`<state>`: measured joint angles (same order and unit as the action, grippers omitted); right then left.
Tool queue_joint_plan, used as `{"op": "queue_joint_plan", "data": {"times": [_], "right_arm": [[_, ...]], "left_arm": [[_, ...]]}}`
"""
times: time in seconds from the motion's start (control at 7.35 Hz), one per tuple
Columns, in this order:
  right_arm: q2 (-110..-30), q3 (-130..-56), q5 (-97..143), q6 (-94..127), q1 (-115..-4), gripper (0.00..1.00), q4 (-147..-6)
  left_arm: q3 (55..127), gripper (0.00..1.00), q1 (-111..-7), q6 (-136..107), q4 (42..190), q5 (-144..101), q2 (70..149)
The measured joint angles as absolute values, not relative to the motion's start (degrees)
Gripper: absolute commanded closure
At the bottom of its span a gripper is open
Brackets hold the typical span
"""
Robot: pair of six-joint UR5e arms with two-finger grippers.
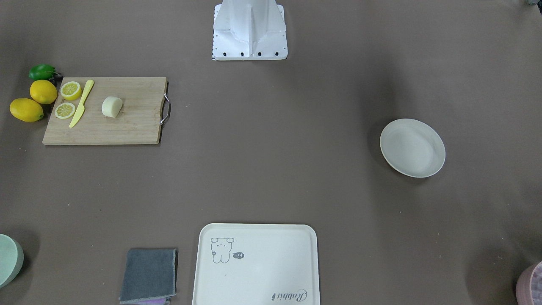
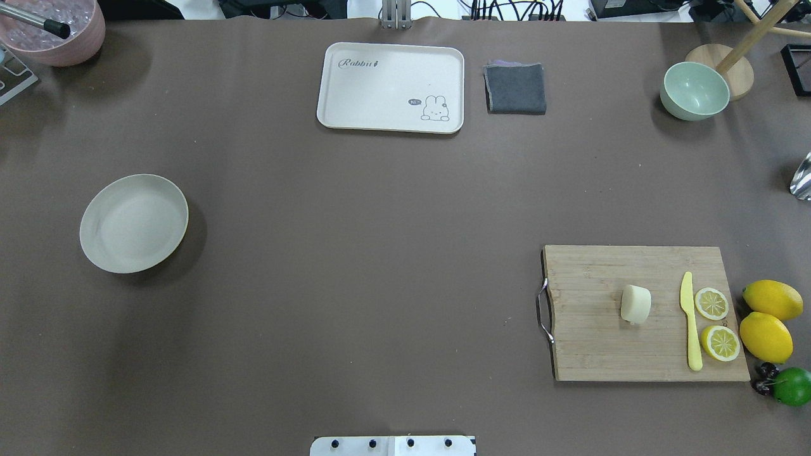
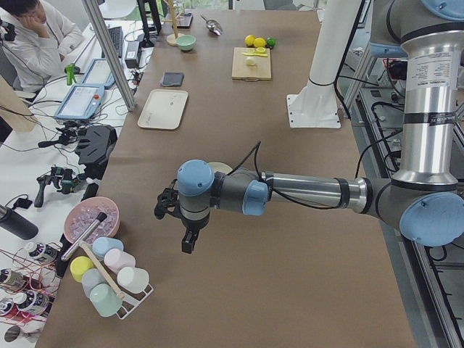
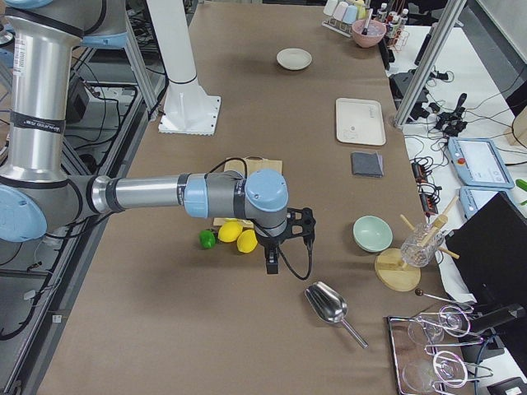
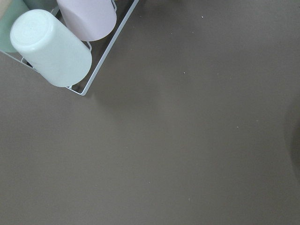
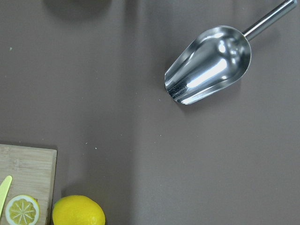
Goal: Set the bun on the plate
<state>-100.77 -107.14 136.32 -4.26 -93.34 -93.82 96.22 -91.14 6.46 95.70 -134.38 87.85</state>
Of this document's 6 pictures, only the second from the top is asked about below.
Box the cream rabbit tray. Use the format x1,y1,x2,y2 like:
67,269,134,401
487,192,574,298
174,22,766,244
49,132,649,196
316,42,464,134

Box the white steamed bun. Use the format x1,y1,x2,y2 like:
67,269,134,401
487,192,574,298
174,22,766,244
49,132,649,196
620,284,652,324

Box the black tray at edge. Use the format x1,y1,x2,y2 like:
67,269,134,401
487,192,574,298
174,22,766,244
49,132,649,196
780,44,810,96

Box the dark grey folded cloth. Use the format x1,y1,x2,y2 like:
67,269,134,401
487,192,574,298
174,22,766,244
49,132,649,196
483,60,547,115

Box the bamboo cutting board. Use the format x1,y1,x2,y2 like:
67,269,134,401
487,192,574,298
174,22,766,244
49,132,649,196
544,244,750,382

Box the beige round plate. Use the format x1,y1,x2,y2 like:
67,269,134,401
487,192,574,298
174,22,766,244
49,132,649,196
79,174,190,274

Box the upper lemon slice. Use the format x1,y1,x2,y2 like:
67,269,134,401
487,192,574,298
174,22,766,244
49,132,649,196
693,288,731,321

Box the lemon slice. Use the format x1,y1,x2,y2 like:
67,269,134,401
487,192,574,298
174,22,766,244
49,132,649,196
699,324,742,362
693,288,731,321

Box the mint green bowl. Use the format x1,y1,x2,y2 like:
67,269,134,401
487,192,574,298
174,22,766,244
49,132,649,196
660,61,732,121

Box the yellow plastic knife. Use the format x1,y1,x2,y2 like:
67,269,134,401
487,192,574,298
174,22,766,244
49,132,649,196
679,271,703,372

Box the lower lemon slice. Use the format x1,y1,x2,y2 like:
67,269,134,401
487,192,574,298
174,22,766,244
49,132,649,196
699,324,742,362

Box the wooden mug tree stand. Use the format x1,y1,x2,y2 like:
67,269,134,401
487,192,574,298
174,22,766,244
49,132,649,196
686,1,809,101

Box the upper whole lemon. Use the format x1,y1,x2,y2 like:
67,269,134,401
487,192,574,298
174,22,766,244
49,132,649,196
742,279,803,321

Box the whole lemon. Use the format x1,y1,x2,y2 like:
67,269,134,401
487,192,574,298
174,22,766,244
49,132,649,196
742,279,803,321
739,312,793,364

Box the lower whole lemon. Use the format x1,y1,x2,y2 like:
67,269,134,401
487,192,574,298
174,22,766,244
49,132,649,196
739,312,793,364

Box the dark cherries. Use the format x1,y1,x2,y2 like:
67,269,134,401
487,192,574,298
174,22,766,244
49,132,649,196
751,362,780,396

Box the silver metal scoop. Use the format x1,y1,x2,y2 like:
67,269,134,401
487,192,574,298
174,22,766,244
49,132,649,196
788,152,811,201

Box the metal scoop with black tip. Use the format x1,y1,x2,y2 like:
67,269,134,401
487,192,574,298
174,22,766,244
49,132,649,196
1,2,72,39

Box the pink bowl with ice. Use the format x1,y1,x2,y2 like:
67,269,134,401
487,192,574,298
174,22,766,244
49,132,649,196
0,0,106,68

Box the green lime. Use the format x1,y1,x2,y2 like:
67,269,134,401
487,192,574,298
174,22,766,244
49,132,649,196
773,367,810,407

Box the aluminium frame post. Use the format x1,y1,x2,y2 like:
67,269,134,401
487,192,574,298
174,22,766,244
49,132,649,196
380,0,413,30

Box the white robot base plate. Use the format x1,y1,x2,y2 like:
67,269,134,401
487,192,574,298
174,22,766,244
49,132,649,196
309,435,477,455

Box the white wire cup rack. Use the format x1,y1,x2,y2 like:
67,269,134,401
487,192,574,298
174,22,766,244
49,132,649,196
0,44,39,106

